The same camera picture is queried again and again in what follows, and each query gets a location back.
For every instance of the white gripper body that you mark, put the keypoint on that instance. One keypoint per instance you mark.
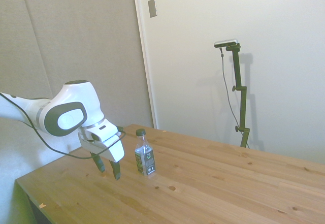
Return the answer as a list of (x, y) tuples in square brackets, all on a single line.
[(111, 150)]

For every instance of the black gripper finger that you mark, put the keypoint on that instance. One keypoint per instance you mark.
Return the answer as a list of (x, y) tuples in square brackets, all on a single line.
[(99, 163), (115, 170)]

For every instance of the clear plastic bottle black label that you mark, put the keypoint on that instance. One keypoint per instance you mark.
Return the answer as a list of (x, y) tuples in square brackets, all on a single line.
[(144, 155)]

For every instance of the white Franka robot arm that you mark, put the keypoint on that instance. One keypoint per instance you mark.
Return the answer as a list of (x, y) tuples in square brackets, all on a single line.
[(73, 99)]

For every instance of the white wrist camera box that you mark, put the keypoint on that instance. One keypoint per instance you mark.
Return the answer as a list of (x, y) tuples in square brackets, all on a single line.
[(102, 132)]

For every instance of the white door frame strip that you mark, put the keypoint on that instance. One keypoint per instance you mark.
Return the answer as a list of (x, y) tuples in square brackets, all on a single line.
[(144, 56)]

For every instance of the dark green camera stand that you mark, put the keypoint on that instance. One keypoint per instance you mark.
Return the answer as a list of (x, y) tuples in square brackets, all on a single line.
[(241, 97)]

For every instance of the grey wall switch plate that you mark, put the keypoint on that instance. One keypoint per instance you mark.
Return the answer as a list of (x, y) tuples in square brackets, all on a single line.
[(153, 8)]

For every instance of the grey exterior camera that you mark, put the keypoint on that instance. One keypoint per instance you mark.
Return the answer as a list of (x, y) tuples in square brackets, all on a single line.
[(226, 43)]

